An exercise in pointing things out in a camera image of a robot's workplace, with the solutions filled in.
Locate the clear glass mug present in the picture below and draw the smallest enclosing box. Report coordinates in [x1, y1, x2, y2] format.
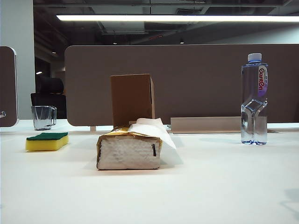
[31, 105, 57, 131]

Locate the black office chair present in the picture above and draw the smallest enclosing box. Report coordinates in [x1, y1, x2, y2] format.
[30, 75, 68, 119]

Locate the narrow brown desk partition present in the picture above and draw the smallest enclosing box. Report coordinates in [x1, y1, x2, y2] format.
[0, 46, 19, 128]

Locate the white tissue sheet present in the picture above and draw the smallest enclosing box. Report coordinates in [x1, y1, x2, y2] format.
[128, 118, 184, 166]

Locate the clear Ganten water bottle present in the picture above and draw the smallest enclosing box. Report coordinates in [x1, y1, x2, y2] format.
[240, 53, 269, 146]

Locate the gold wrapped paper tissue pack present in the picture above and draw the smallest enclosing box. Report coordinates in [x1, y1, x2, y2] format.
[96, 125, 162, 170]

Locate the beige metal cable tray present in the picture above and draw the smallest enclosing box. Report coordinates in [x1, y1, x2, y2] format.
[170, 117, 243, 134]

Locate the long ceiling light strip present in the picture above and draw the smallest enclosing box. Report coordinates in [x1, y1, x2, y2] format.
[56, 14, 299, 23]

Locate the brown cardboard box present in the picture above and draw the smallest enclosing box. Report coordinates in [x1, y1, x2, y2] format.
[110, 73, 156, 128]

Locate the yellow sponge green scouring pad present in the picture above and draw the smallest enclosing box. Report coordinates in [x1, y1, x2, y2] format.
[25, 132, 70, 153]

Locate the wide brown desk partition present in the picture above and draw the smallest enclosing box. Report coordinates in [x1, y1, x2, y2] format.
[64, 44, 299, 127]

